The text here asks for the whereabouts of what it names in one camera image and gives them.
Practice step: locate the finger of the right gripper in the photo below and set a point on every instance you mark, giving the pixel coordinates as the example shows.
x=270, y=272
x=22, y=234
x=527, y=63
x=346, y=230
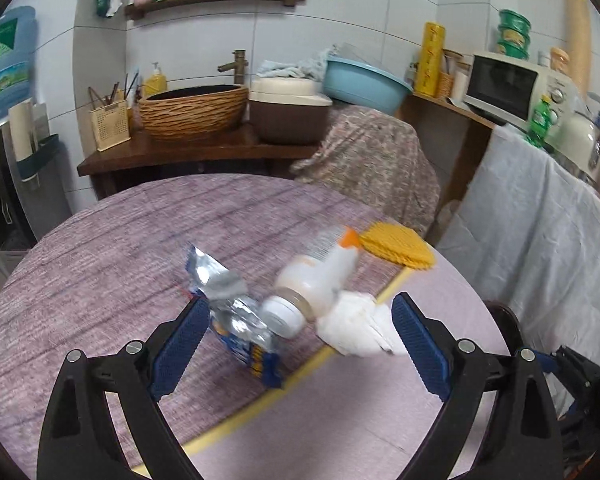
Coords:
x=581, y=378

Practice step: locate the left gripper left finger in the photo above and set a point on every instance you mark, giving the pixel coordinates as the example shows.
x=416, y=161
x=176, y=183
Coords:
x=78, y=439

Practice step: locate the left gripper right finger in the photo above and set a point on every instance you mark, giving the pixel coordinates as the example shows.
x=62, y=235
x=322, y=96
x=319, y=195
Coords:
x=522, y=437

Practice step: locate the silver blue snack wrapper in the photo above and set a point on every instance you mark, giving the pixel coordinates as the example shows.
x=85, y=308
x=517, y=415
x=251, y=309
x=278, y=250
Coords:
x=235, y=316

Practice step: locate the white tissue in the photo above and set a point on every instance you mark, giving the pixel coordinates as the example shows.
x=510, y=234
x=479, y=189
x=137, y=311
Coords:
x=358, y=325

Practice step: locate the yellow foam fruit net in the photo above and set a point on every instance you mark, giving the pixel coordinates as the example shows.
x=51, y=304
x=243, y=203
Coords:
x=398, y=244

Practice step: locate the white plastic bottle orange label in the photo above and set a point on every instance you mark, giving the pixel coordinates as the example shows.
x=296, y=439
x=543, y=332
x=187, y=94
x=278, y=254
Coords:
x=309, y=285

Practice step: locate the white sheet cover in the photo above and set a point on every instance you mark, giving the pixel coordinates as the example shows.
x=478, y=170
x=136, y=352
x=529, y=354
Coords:
x=527, y=234

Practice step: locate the lilac tablecloth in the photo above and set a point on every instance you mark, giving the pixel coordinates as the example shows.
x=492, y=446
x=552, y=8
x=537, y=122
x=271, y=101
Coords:
x=115, y=271

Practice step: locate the white electric kettle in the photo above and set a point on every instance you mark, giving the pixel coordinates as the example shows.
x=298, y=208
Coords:
x=576, y=144

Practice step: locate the water dispenser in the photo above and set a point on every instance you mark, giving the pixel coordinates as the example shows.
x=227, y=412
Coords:
x=32, y=200

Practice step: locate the green soda bottle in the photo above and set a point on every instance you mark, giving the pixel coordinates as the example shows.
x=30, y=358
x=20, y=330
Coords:
x=539, y=123

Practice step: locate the wooden side shelf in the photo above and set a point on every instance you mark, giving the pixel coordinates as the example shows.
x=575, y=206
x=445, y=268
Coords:
x=454, y=141

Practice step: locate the dark wooden counter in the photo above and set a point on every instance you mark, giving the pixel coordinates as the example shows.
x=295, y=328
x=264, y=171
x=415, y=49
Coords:
x=142, y=151

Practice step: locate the white microwave oven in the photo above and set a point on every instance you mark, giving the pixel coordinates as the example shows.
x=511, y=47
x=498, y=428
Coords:
x=509, y=89

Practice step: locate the floral cloth cover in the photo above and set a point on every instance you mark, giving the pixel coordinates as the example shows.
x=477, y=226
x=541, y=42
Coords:
x=377, y=159

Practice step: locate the beige chopstick holder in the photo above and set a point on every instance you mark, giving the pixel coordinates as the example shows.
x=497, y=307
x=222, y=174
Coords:
x=111, y=116

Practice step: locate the yellow cling wrap roll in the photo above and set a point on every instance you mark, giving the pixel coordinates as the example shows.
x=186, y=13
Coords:
x=430, y=57

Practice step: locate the green instant noodle bowls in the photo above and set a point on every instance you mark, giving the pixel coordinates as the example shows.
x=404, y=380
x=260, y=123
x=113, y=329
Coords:
x=513, y=35

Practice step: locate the woven basket sink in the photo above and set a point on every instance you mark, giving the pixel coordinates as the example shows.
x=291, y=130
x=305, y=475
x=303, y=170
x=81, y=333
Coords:
x=193, y=113

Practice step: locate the stack of paper cups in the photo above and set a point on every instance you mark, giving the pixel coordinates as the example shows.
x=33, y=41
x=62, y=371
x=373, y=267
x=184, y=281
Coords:
x=579, y=42

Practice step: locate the yellow soap dispenser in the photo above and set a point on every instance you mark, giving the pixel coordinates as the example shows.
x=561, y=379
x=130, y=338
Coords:
x=155, y=83

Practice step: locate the light blue basin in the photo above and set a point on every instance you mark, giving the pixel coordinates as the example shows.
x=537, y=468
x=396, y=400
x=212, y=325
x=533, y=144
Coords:
x=363, y=84

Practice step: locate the brown white rice cooker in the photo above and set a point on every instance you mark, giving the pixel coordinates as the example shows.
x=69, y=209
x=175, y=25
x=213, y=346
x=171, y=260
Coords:
x=288, y=111

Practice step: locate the blue water jug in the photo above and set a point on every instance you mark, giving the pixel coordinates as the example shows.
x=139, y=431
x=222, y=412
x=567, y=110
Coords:
x=18, y=33

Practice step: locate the bronze faucet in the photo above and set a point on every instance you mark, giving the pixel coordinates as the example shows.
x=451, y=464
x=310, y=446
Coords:
x=238, y=66

